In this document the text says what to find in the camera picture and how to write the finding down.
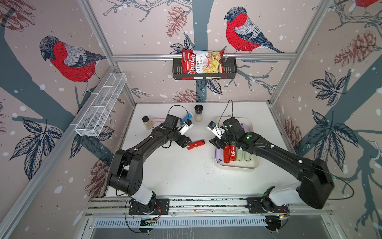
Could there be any purple flashlight with yellow button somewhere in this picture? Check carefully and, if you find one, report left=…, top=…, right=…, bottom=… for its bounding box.
left=241, top=123, right=250, bottom=133

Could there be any small red flashlight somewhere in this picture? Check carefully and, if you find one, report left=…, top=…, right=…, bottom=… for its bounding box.
left=187, top=139, right=206, bottom=150

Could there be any large pale green flashlight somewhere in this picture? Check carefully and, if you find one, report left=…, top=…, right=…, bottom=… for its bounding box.
left=236, top=149, right=244, bottom=162

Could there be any large purple flashlight yellow rim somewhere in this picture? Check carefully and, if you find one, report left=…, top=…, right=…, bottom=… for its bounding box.
left=215, top=148, right=224, bottom=163

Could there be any large red flashlight white logo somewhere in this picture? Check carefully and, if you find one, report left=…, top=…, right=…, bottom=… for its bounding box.
left=229, top=145, right=237, bottom=161

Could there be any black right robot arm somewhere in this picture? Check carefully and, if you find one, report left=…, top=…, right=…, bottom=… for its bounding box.
left=207, top=117, right=334, bottom=209

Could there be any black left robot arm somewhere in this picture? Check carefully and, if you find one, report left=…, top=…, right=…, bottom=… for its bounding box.
left=106, top=114, right=193, bottom=206

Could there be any cream plastic storage tray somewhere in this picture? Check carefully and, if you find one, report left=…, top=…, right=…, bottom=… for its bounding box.
left=214, top=116, right=260, bottom=172

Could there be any glass spice grinder black cap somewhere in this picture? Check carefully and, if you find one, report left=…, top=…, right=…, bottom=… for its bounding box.
left=194, top=105, right=204, bottom=122

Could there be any small glass jar black lid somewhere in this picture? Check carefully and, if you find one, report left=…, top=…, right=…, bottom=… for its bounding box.
left=142, top=116, right=153, bottom=130

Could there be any red cassava chips bag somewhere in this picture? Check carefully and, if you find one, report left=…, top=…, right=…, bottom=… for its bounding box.
left=182, top=50, right=225, bottom=75

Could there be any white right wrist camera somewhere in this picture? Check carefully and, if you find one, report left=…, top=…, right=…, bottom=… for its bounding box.
left=207, top=121, right=225, bottom=139

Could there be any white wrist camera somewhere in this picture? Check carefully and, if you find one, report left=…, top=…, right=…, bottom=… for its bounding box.
left=207, top=121, right=225, bottom=139
left=179, top=119, right=193, bottom=135

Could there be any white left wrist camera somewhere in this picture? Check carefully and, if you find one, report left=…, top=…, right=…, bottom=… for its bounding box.
left=179, top=119, right=193, bottom=135

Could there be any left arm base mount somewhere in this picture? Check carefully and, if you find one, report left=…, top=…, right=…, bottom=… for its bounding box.
left=128, top=192, right=170, bottom=216

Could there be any black wall basket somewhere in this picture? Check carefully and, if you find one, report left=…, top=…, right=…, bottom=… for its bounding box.
left=173, top=58, right=237, bottom=80

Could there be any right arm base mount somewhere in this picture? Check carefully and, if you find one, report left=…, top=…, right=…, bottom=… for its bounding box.
left=246, top=186, right=289, bottom=215

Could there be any aluminium frame profile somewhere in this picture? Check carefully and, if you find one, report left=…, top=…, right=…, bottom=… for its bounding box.
left=112, top=52, right=298, bottom=62

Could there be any white wire mesh shelf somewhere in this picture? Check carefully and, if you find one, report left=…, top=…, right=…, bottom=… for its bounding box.
left=75, top=72, right=127, bottom=136

